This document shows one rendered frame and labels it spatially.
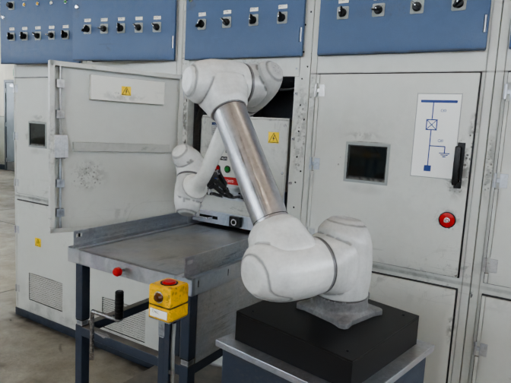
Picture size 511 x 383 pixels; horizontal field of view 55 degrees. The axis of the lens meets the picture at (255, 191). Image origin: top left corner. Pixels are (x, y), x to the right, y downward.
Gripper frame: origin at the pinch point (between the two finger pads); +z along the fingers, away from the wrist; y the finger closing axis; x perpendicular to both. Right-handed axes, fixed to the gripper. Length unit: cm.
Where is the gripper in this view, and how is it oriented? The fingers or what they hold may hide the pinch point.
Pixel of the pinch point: (226, 194)
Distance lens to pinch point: 227.3
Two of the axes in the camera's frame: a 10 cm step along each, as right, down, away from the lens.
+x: 8.5, 1.2, -5.1
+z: 4.3, 4.2, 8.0
